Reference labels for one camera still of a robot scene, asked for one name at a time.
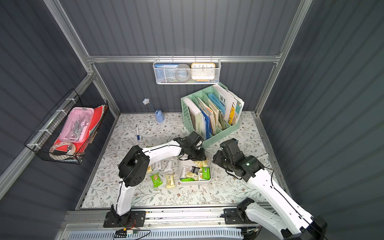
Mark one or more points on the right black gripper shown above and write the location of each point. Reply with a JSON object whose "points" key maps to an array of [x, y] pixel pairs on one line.
{"points": [[220, 159]]}

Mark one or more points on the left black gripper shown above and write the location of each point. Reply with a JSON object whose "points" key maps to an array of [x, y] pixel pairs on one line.
{"points": [[195, 153]]}

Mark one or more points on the white cookie packet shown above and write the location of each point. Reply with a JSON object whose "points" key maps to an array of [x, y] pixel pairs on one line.
{"points": [[169, 166], [157, 166]]}

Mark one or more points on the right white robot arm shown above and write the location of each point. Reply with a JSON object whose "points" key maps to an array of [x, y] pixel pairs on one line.
{"points": [[290, 221]]}

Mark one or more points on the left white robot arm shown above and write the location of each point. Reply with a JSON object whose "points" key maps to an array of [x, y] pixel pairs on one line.
{"points": [[133, 168]]}

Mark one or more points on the white storage box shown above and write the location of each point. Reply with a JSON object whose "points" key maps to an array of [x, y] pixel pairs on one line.
{"points": [[194, 172]]}

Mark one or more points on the blue box in basket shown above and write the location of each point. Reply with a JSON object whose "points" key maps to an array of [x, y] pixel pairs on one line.
{"points": [[165, 72]]}

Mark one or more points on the blue folder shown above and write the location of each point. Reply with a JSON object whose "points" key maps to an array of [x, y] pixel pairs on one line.
{"points": [[207, 124]]}

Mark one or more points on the white brown book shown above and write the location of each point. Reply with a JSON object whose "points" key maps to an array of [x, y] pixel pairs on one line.
{"points": [[197, 118]]}

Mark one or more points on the black white pen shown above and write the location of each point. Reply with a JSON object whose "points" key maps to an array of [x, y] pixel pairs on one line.
{"points": [[263, 156]]}

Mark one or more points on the mint green file organizer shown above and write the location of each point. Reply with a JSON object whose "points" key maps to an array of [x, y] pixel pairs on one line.
{"points": [[207, 100]]}

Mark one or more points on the blue small bottle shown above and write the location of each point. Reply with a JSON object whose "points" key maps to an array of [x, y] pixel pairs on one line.
{"points": [[158, 113]]}

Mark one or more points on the blue white marker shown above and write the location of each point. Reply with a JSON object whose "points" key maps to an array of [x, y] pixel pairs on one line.
{"points": [[137, 132]]}

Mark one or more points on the white book WE cover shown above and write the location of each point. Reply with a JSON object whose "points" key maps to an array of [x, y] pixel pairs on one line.
{"points": [[228, 101]]}

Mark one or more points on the grey tape roll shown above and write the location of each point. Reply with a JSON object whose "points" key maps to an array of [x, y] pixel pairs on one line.
{"points": [[182, 73]]}

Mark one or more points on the yellow white clock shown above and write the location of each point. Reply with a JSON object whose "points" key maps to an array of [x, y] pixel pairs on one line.
{"points": [[203, 71]]}

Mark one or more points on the pink plastic case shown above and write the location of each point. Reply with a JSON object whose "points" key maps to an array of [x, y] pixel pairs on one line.
{"points": [[77, 125]]}

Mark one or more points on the clear tape roll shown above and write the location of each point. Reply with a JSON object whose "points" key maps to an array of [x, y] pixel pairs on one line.
{"points": [[63, 148]]}

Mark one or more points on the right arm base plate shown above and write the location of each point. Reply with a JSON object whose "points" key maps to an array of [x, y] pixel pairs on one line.
{"points": [[234, 216]]}

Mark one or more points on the white wire wall basket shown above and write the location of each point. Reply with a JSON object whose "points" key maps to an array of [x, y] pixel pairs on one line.
{"points": [[189, 62]]}

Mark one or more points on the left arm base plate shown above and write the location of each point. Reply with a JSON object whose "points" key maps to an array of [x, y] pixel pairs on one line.
{"points": [[131, 219]]}

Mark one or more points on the black wire side basket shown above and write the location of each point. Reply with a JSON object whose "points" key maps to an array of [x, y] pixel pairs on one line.
{"points": [[45, 136]]}

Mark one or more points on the aluminium rail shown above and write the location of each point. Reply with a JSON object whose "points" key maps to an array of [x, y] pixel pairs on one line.
{"points": [[158, 218]]}

